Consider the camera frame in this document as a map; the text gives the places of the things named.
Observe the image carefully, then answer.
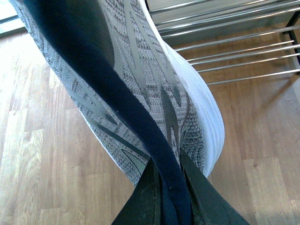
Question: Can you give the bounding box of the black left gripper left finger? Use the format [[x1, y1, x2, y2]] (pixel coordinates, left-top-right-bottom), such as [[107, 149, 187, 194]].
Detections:
[[113, 161, 162, 225]]

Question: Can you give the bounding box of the grey knit sneaker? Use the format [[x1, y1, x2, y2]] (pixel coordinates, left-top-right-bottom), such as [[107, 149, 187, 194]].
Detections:
[[11, 0, 225, 225]]

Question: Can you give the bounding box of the dark window frame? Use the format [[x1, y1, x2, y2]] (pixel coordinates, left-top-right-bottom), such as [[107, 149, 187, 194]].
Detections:
[[0, 15, 26, 38]]

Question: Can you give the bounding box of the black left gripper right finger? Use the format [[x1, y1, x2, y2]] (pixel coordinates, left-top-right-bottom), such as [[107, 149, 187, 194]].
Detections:
[[180, 151, 248, 225]]

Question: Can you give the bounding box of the black metal shoe rack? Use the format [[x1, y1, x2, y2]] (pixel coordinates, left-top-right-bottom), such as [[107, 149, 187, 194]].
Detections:
[[148, 0, 300, 77]]

